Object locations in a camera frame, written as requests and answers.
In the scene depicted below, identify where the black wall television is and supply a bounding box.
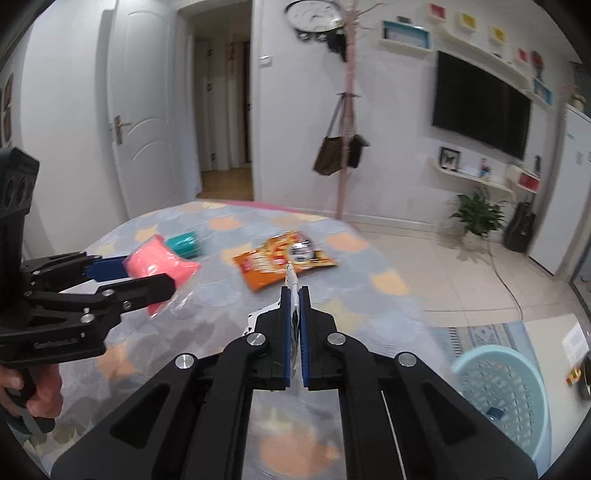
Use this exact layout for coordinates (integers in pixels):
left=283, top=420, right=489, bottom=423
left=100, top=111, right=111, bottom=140
left=432, top=51, right=531, bottom=159

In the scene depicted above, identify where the white curved wall shelf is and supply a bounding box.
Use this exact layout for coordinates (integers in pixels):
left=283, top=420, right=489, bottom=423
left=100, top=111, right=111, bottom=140
left=429, top=158, right=514, bottom=196

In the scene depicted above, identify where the white coffee table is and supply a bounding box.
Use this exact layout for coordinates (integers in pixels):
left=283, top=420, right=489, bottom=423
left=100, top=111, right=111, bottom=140
left=526, top=313, right=589, bottom=423

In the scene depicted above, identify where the black hanging cap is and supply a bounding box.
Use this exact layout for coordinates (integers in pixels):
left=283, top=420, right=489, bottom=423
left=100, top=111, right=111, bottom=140
left=325, top=29, right=346, bottom=63

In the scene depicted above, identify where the orange panda snack bag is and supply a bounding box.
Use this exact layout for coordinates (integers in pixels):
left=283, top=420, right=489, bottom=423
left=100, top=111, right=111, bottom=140
left=232, top=230, right=338, bottom=292

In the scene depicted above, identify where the black acoustic guitar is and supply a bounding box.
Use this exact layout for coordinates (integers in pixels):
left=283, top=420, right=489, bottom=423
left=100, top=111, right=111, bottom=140
left=503, top=194, right=536, bottom=253

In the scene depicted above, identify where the white room door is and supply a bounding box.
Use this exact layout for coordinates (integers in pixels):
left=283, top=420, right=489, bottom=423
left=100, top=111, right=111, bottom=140
left=106, top=1, right=201, bottom=218

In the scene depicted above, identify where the butterfly picture frame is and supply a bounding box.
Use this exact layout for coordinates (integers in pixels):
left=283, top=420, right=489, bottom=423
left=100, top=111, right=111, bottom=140
left=439, top=146, right=461, bottom=172

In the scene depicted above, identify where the green potted plant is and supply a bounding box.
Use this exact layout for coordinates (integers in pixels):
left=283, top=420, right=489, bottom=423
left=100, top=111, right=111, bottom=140
left=451, top=188, right=505, bottom=251

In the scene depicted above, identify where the teal tissue pack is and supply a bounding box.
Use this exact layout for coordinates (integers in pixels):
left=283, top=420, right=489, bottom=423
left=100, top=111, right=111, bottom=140
left=165, top=232, right=200, bottom=260

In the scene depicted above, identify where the black floor cable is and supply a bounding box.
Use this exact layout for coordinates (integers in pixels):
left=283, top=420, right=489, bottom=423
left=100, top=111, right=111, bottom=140
left=486, top=239, right=526, bottom=321

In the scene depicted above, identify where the pink tissue pack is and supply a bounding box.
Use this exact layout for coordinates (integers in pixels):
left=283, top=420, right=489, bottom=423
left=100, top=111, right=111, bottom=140
left=123, top=234, right=200, bottom=289

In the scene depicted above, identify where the light blue laundry basket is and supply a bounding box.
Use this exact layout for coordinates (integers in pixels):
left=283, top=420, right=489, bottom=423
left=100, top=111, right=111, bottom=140
left=452, top=345, right=551, bottom=474

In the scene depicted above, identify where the black small hanging bag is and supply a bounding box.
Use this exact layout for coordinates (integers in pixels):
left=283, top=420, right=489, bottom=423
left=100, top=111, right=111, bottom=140
left=348, top=134, right=370, bottom=169

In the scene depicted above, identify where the person's left hand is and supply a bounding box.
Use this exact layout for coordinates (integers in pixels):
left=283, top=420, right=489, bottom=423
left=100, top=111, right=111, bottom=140
left=1, top=364, right=63, bottom=419

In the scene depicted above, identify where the panda wall clock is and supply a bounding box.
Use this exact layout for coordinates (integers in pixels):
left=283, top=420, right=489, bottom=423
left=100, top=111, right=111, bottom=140
left=283, top=0, right=345, bottom=43

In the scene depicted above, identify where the upper curved wall shelf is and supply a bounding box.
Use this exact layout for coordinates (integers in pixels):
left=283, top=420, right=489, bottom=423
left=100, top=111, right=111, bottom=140
left=436, top=24, right=555, bottom=109

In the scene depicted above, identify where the blue rectangular wall box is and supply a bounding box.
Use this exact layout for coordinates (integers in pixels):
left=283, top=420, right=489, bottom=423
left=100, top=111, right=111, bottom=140
left=380, top=20, right=433, bottom=57

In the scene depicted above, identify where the pink coat rack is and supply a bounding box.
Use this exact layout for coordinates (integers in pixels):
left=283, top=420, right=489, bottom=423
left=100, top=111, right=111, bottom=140
left=334, top=1, right=382, bottom=220

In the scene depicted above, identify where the white refrigerator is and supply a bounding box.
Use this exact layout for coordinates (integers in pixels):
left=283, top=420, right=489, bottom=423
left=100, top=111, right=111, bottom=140
left=528, top=105, right=590, bottom=275

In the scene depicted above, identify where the brown hanging handbag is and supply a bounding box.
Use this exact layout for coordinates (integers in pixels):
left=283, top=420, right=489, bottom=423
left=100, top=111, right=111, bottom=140
left=314, top=93, right=346, bottom=176

